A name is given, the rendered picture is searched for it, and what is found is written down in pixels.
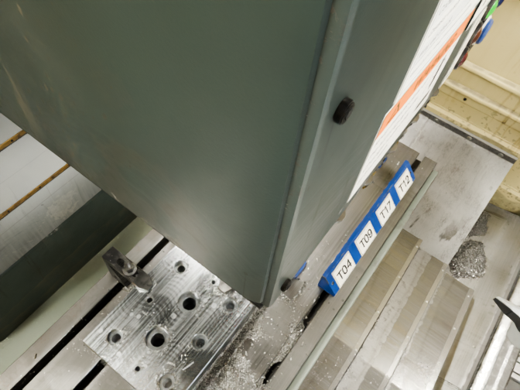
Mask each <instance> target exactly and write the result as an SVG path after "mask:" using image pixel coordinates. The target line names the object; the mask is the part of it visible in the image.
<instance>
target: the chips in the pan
mask: <svg viewBox="0 0 520 390"><path fill-rule="evenodd" d="M488 217H492V216H491V215H490V214H488V213H486V211H485V213H484V212H482V213H481V215H480V217H479V218H478V219H477V221H476V222H475V224H474V226H473V227H472V228H471V230H470V232H469V233H468V235H467V236H468V237H469V238H470V236H471V237H473V236H476V237H477V236H478V237H479V238H480V236H482V235H483V236H485V235H486V234H487V231H488V229H489V227H488V226H487V224H488ZM484 248H485V246H484V245H483V243H482V242H480V241H479V242H478V241H474V240H472V239H470V240H469V241H464V243H463V244H462V245H461V246H460V248H459V250H457V252H456V253H455V255H454V256H453V258H452V259H451V261H450V263H449V264H448V265H449V267H450V268H449V269H450V273H451V274H452V277H453V278H455V279H457V280H458V279H460V280H461V279H465V278H469V279H470V280H473V279H479V278H481V277H483V275H484V274H485V272H484V270H485V269H486V268H487V266H486V265H485V264H486V261H487V260H486V256H485V252H484Z"/></svg>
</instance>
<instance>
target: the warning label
mask: <svg viewBox="0 0 520 390"><path fill-rule="evenodd" d="M474 10H475V7H474V8H473V9H472V11H471V12H470V13H469V14H468V16H467V17H466V18H465V20H464V21H462V23H461V24H460V25H459V26H458V27H457V29H456V30H455V31H454V33H453V34H452V35H451V36H450V38H449V39H448V40H447V41H446V42H445V43H444V44H443V46H442V47H441V48H440V50H439V51H438V52H437V53H436V55H435V56H434V57H433V58H432V59H431V61H429V63H428V64H427V65H426V66H425V68H424V69H423V70H422V72H421V73H420V74H419V75H418V77H417V78H416V79H415V80H414V81H413V82H412V83H411V85H410V86H409V87H408V88H407V90H406V91H405V92H404V93H403V95H402V96H401V97H400V98H399V99H398V100H397V101H396V103H395V104H394V105H393V106H392V108H391V109H390V110H389V111H388V113H387V114H386V115H385V117H384V119H383V121H382V124H381V126H380V128H379V130H378V133H377V135H376V137H375V140H374V141H373V144H372V146H371V148H370V151H369V153H368V155H367V157H366V160H365V161H364V164H363V166H362V168H361V171H360V173H359V175H358V177H357V180H356V182H355V184H354V187H353V189H352V191H351V193H350V196H349V197H348V199H347V202H348V201H349V200H350V199H351V198H352V196H353V195H354V194H355V192H356V191H357V190H358V188H359V187H360V185H361V184H362V183H363V182H364V181H365V179H366V178H367V177H368V175H369V174H370V173H371V171H372V170H373V169H374V168H375V166H376V165H377V164H378V162H379V161H380V160H381V158H382V157H383V155H384V154H385V153H386V152H387V151H388V149H389V148H390V147H391V145H392V144H393V143H394V141H395V140H396V139H397V138H398V136H399V135H400V134H401V133H402V131H403V130H404V128H405V127H406V126H407V124H408V123H409V122H410V121H411V120H412V118H413V117H414V115H415V114H416V113H417V111H418V110H419V109H420V108H421V107H422V105H423V104H424V103H425V101H426V99H427V98H428V96H429V93H430V91H431V90H432V89H433V86H434V84H435V83H436V80H437V78H438V77H439V75H440V73H441V71H442V69H443V68H444V66H445V64H446V62H447V60H448V58H449V56H450V54H451V53H452V51H453V48H454V47H455V46H456V44H457V41H458V39H459V38H460V35H461V34H462V32H463V30H464V28H465V26H466V24H467V23H468V21H469V19H470V17H471V15H472V13H473V12H474Z"/></svg>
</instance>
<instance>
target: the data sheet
mask: <svg viewBox="0 0 520 390"><path fill-rule="evenodd" d="M479 1H480V0H440V1H439V3H438V6H437V7H436V10H435V12H434V14H433V17H432V18H431V21H430V23H429V25H428V27H427V30H426V32H425V34H424V36H423V38H422V41H421V43H420V44H419V48H418V49H417V51H416V55H415V56H414V58H413V60H412V63H411V65H410V67H409V70H408V72H407V74H406V76H405V79H404V81H403V82H402V85H401V87H400V89H399V92H398V93H397V96H396V98H395V100H394V102H393V104H394V103H396V101H397V100H398V99H399V98H400V97H401V96H402V95H403V93H404V92H405V91H406V90H407V88H408V87H409V86H410V84H411V83H412V82H413V81H414V80H415V79H416V78H417V77H418V75H419V74H420V73H421V71H422V70H423V69H424V68H425V66H426V65H427V64H428V63H429V61H431V59H432V58H433V57H434V56H435V55H436V53H437V52H438V51H439V50H440V48H441V47H442V46H443V44H444V43H445V42H446V41H447V40H448V39H449V38H450V36H451V35H452V34H453V32H454V31H455V30H456V29H457V27H458V26H459V25H460V24H461V23H462V21H464V20H465V18H466V17H467V16H468V14H469V13H470V12H471V11H472V9H473V8H474V7H475V6H476V4H477V3H478V2H479Z"/></svg>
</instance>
